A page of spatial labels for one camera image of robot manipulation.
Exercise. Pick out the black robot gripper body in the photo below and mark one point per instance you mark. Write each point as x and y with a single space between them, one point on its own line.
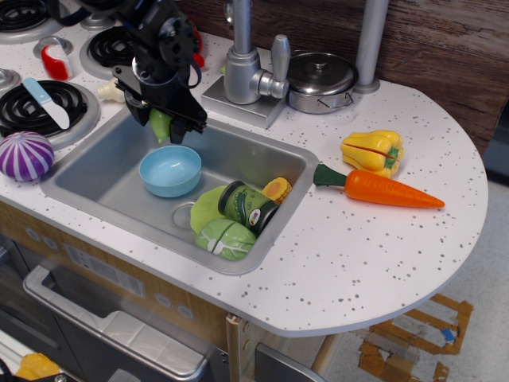
160 71

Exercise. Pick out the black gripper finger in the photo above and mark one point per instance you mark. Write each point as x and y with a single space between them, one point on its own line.
178 128
139 110

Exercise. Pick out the green toy pear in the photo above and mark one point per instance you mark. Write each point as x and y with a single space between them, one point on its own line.
160 123

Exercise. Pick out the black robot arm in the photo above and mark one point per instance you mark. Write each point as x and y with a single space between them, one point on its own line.
133 11

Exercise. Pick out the light blue plastic bowl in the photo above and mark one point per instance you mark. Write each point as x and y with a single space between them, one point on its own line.
171 171

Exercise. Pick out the cream toy squeeze bottle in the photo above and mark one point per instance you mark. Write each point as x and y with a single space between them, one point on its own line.
110 91

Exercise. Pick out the red toy chili pepper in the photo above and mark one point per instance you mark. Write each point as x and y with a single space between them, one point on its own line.
197 56

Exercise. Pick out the middle black stove burner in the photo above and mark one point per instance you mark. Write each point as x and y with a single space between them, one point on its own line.
107 49

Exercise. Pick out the black stove burner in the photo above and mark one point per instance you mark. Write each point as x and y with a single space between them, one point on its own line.
26 21
107 49
21 112

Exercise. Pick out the grey toy sink basin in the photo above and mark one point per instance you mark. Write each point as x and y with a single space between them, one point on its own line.
100 177

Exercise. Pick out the grey toy faucet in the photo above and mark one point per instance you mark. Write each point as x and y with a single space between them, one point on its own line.
246 91

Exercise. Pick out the grey stove knob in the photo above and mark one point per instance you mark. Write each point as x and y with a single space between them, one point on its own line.
97 22

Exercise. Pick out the light green toy lettuce leaf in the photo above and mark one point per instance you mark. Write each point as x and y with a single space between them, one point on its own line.
206 208

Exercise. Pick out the red white toy slice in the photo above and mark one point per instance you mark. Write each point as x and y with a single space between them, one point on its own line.
56 63

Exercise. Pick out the green toy pea can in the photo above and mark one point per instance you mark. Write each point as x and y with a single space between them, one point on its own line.
245 205

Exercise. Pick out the yellow toy corn piece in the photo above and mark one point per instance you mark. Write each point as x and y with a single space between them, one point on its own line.
277 190

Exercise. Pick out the front black stove burner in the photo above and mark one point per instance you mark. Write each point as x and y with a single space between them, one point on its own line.
21 112

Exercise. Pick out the green toy cabbage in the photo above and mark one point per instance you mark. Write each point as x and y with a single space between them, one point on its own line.
227 239

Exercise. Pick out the purple striped toy onion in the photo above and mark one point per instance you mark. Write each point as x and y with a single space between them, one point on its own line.
26 156

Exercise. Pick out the small steel pot with lid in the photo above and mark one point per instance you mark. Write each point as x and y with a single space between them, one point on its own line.
320 83

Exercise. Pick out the rear black stove burner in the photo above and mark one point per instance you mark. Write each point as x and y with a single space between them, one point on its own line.
26 21

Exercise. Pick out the orange toy carrot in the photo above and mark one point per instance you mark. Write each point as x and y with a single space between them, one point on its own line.
368 187

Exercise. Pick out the yellow toy bell pepper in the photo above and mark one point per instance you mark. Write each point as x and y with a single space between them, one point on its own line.
378 152

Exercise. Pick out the grey toy oven door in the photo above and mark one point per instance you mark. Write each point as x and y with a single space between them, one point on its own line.
116 346

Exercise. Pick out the grey vertical pole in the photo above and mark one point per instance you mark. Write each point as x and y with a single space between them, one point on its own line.
374 18

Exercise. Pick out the blue handled toy knife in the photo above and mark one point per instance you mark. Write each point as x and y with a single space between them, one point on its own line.
55 112

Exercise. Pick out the yellow object with black cable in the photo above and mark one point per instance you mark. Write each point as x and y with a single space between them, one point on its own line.
33 366

